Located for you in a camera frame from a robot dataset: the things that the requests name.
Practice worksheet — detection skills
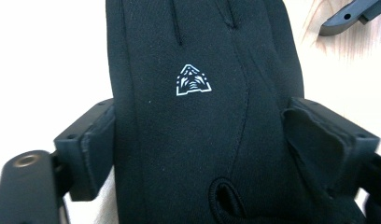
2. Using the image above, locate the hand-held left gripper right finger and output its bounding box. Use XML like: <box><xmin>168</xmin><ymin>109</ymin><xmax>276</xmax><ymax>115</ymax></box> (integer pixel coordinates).
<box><xmin>281</xmin><ymin>96</ymin><xmax>381</xmax><ymax>199</ymax></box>

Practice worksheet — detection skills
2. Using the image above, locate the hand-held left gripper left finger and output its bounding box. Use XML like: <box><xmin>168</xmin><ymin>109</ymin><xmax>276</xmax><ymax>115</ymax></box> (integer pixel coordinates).
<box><xmin>53</xmin><ymin>98</ymin><xmax>116</xmax><ymax>203</ymax></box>

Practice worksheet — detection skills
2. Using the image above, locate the black glove with white logo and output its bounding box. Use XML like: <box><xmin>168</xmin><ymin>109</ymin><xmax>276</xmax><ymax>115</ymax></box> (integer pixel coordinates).
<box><xmin>105</xmin><ymin>0</ymin><xmax>367</xmax><ymax>224</ymax></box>

